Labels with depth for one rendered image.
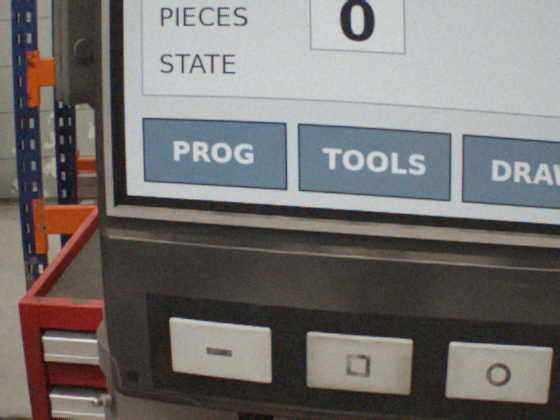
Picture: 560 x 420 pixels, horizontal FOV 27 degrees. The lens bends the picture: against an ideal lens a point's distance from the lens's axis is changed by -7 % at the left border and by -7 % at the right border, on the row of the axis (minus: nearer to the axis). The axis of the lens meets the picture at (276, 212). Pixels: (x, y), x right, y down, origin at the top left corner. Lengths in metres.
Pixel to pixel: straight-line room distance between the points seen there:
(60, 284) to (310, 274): 0.98
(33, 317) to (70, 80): 0.75
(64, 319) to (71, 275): 0.15
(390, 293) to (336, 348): 0.03
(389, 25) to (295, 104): 0.04
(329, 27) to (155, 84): 0.06
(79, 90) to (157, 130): 0.14
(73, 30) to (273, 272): 0.18
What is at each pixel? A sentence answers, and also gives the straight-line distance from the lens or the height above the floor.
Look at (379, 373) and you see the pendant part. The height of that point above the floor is 1.27.
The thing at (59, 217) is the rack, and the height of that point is 0.68.
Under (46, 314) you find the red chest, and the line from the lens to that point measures 1.27.
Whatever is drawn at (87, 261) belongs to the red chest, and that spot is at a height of 0.98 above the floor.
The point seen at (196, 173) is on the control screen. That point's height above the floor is 1.33.
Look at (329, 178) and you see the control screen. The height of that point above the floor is 1.33.
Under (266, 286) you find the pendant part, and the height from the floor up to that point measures 1.29.
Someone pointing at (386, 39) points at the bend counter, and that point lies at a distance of 0.39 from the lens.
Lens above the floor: 1.43
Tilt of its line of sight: 16 degrees down
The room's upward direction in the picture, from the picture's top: 1 degrees counter-clockwise
